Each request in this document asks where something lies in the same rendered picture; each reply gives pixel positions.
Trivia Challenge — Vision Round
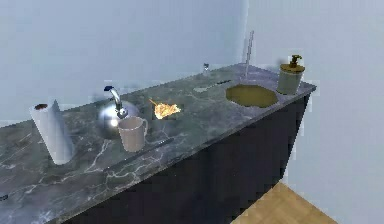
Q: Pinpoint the dark cabinet with marble worktop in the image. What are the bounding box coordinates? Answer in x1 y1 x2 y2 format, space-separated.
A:
0 63 318 224

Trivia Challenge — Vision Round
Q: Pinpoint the round brass sink basin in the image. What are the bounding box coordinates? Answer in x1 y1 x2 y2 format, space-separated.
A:
225 84 280 109

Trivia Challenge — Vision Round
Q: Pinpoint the beige mug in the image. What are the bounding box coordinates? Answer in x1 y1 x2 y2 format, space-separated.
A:
117 115 149 153

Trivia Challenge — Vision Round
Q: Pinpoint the shiny silver kettle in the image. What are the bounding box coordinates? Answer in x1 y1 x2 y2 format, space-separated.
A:
97 85 141 140

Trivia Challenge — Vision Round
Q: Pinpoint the thin silver tap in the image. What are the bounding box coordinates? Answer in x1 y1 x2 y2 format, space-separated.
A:
244 30 255 78

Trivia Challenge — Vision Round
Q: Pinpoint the beige soap dispenser bottle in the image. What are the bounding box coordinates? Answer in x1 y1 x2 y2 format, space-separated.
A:
276 54 306 96

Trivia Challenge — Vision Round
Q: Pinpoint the white paper towel roll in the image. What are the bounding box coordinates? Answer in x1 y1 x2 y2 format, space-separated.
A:
29 99 76 166

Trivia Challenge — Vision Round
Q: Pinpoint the grey spatula with black handle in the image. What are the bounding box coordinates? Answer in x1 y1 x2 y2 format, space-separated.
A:
193 79 232 94

